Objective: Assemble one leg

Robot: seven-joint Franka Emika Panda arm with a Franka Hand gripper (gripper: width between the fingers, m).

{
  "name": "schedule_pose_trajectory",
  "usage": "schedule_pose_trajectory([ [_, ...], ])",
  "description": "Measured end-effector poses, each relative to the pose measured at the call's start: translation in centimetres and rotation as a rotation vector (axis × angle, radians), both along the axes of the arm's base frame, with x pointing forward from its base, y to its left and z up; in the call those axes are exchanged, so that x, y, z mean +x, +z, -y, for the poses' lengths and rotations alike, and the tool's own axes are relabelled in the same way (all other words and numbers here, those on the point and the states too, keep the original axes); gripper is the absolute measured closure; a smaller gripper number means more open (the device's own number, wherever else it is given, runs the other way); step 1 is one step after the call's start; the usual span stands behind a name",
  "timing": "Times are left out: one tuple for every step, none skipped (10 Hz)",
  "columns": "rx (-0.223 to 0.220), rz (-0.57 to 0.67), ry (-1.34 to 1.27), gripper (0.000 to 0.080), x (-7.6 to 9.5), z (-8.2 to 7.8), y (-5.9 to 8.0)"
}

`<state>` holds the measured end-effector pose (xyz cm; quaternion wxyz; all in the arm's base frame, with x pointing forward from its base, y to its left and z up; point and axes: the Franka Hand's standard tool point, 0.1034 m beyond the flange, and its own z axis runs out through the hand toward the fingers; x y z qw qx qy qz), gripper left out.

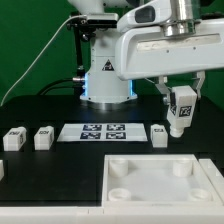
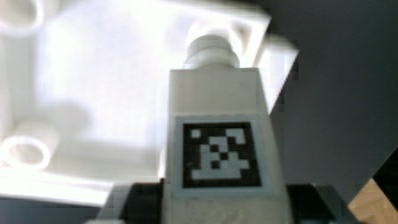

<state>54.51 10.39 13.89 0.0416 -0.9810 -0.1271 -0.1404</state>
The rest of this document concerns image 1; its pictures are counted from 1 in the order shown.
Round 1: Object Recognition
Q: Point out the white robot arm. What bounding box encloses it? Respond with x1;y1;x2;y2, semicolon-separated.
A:
68;0;224;105

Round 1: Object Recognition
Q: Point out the white cable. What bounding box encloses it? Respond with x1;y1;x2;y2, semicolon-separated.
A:
0;14;81;107

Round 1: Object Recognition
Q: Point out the white square tabletop tray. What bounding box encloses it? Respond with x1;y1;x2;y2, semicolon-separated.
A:
102;155;224;207

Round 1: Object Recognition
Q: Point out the black cable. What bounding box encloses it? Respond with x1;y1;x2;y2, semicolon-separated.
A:
37;78;83;96

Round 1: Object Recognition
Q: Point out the white L-shaped obstacle wall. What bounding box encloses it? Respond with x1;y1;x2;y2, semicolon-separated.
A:
0;159;224;224

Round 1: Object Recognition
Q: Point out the white sheet with markers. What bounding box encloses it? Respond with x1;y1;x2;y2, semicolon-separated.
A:
57;123;147;142

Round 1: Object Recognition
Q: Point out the black camera on stand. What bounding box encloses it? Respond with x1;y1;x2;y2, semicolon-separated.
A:
66;12;118;77

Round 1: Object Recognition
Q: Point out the white block left edge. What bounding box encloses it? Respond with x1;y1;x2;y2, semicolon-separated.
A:
0;160;4;181

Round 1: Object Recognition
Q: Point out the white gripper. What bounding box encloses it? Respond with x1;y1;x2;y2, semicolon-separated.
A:
115;24;224;104

